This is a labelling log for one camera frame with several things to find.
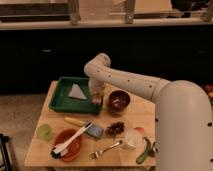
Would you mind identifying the small green cup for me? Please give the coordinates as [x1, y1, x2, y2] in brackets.
[36, 124, 52, 141]

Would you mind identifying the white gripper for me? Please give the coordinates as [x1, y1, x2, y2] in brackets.
[88, 78, 105, 97]

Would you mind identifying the white handled brush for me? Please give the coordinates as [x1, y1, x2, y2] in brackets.
[51, 122, 93, 159]

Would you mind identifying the pile of dried red bits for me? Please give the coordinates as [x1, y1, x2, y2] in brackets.
[106, 122, 125, 136]

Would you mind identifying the white cup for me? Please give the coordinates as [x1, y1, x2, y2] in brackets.
[124, 129, 143, 149]

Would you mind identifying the green cucumber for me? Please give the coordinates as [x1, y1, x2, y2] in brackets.
[136, 137, 151, 164]

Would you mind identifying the green plastic tray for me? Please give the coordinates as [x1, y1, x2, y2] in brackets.
[49, 77, 102, 114]

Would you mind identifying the wooden block eraser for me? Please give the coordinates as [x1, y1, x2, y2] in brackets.
[92, 97, 102, 105]

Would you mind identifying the blue grey sponge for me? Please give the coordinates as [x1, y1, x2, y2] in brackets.
[86, 124, 104, 139]

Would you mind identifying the small orange red object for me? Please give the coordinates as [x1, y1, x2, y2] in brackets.
[134, 127, 145, 134]

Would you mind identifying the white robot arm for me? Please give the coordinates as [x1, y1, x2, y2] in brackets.
[84, 53, 213, 171]

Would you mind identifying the silver fork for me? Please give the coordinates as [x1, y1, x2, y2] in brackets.
[90, 140, 123, 159]

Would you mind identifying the black stand on floor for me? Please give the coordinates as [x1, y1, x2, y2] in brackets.
[0, 133, 14, 171]

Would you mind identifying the metal cup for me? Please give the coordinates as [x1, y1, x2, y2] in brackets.
[150, 142, 156, 157]

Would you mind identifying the orange bowl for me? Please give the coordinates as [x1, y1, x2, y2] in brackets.
[52, 128, 84, 163]

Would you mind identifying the wooden table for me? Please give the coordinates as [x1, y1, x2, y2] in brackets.
[24, 80, 158, 168]

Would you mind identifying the dark red bowl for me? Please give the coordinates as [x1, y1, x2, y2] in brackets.
[108, 90, 130, 112]

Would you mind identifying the dark cabinet counter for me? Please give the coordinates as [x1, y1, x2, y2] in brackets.
[0, 25, 213, 94]

